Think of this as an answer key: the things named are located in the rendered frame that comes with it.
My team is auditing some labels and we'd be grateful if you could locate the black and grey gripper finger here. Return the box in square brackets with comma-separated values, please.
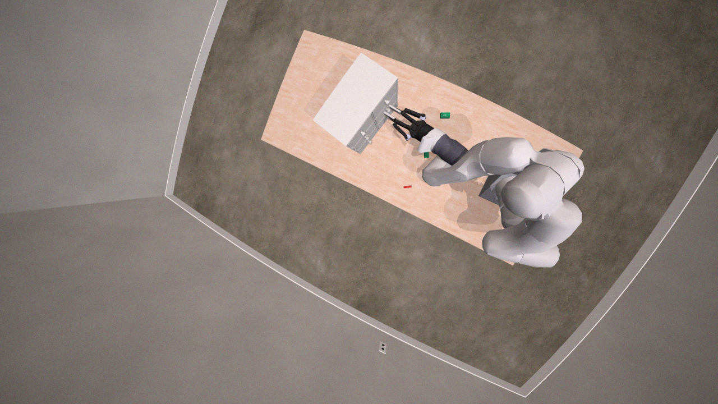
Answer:
[384, 112, 416, 141]
[389, 105, 426, 126]

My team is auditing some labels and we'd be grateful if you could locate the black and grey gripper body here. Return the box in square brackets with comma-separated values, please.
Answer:
[409, 120, 434, 142]

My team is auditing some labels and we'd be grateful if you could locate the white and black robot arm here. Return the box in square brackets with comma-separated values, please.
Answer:
[417, 128, 584, 267]

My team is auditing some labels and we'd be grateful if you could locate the grey chest of drawers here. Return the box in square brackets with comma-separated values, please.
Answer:
[313, 53, 398, 154]

